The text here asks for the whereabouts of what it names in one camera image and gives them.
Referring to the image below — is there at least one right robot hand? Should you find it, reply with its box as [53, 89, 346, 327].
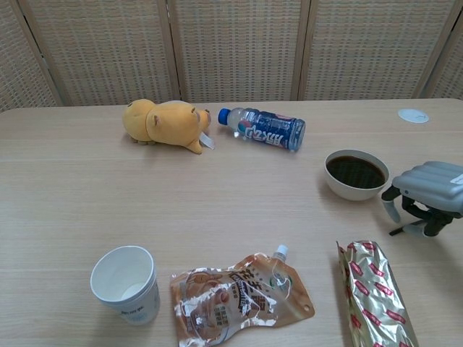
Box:
[381, 160, 463, 238]

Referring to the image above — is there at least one white bowl with dark liquid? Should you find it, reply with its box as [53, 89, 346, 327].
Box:
[324, 149, 391, 202]

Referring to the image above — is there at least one blue drink bottle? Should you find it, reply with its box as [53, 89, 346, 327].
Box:
[217, 106, 307, 153]

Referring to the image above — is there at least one gold foil snack packet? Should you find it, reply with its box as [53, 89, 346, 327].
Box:
[335, 239, 420, 347]

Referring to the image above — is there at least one brown spout pouch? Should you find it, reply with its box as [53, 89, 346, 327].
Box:
[169, 244, 315, 347]

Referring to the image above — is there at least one yellow plush bear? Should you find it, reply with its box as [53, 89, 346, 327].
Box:
[122, 98, 217, 156]

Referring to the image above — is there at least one white paper cup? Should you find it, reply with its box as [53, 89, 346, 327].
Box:
[90, 245, 161, 326]

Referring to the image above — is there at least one woven folding screen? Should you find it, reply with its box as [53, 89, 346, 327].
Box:
[0, 0, 463, 113]

